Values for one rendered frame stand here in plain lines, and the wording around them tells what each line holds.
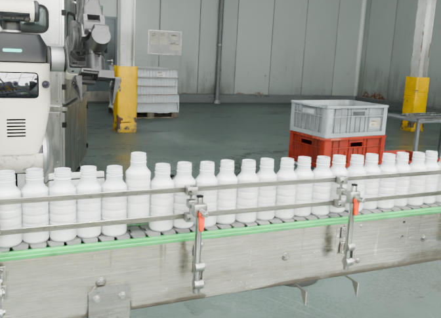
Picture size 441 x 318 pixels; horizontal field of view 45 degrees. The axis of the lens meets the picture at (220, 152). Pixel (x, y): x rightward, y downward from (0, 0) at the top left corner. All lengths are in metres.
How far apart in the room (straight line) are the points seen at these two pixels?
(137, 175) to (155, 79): 9.60
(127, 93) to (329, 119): 5.73
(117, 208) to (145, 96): 9.57
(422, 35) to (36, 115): 10.07
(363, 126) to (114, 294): 2.88
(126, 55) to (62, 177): 7.90
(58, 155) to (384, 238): 3.73
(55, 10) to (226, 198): 3.69
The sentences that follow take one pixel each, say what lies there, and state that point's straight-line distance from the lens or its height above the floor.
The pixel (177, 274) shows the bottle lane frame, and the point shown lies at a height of 0.90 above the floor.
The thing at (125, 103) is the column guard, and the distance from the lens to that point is 8.97.
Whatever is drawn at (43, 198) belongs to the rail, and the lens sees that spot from 1.22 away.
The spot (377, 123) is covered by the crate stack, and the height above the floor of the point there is 0.98.
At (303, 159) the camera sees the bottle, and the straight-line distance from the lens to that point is 1.47.
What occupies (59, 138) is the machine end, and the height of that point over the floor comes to 0.60.
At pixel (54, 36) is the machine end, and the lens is 4.86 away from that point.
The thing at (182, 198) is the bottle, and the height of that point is 1.08.
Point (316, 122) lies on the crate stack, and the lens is 3.73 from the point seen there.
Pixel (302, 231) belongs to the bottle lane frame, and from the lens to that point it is 1.47.
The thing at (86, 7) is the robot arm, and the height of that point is 1.56.
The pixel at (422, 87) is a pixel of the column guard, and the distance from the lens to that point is 11.45.
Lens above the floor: 1.45
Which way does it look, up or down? 11 degrees down
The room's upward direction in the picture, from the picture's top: 3 degrees clockwise
